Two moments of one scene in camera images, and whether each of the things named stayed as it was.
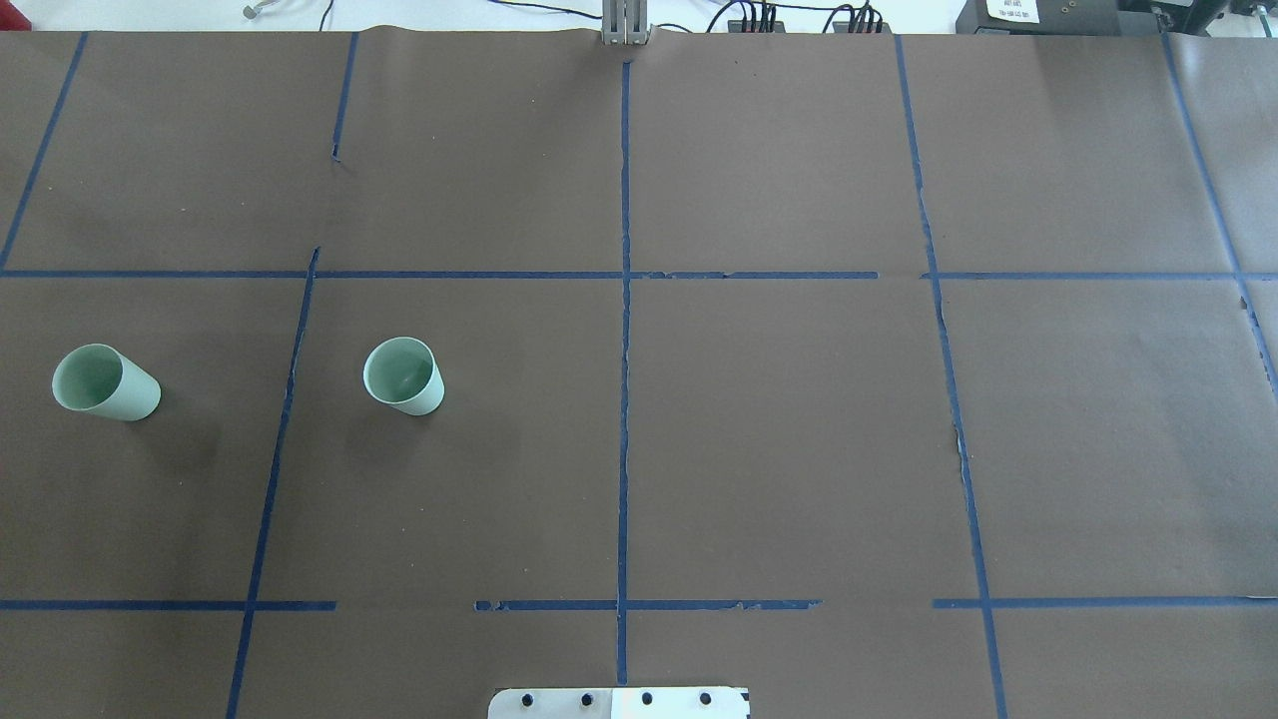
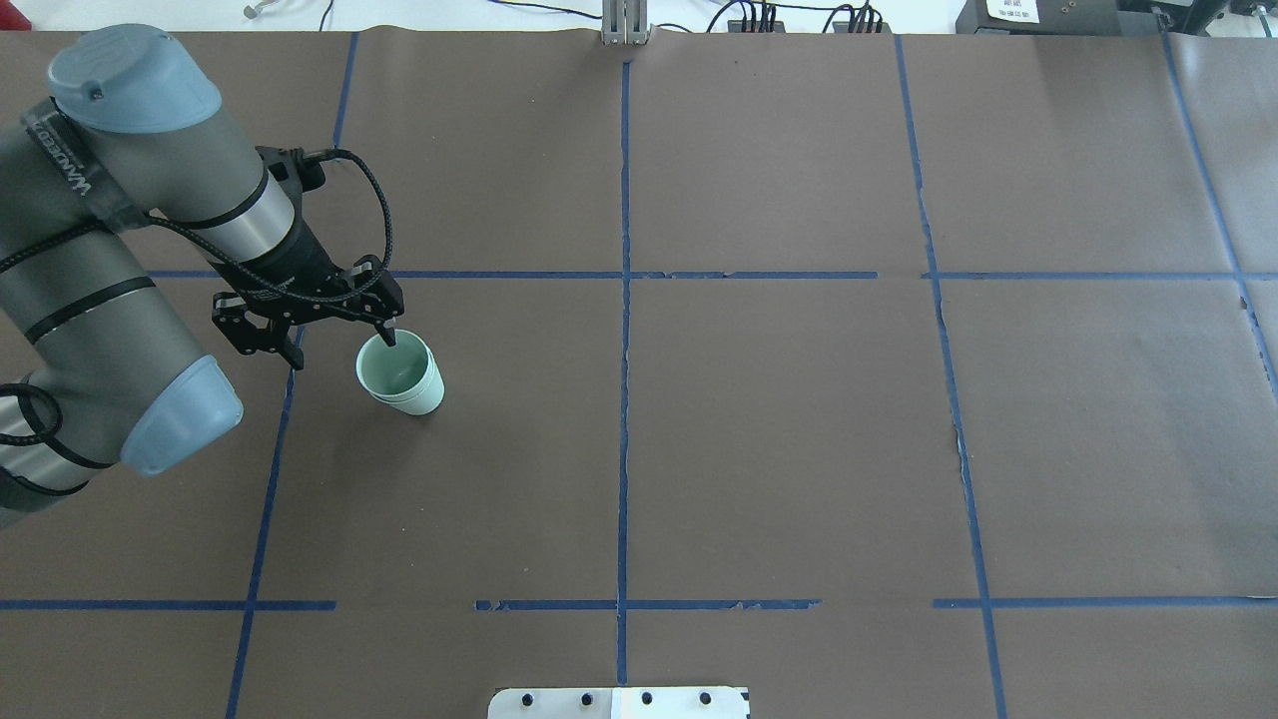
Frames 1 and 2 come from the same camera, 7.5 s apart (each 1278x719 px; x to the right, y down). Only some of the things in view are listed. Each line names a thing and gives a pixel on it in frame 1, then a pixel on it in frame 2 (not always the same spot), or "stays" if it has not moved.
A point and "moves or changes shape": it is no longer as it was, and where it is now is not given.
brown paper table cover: (890, 375) stays
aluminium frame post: (624, 22) stays
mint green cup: (404, 372) stays
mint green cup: (100, 378) moves or changes shape
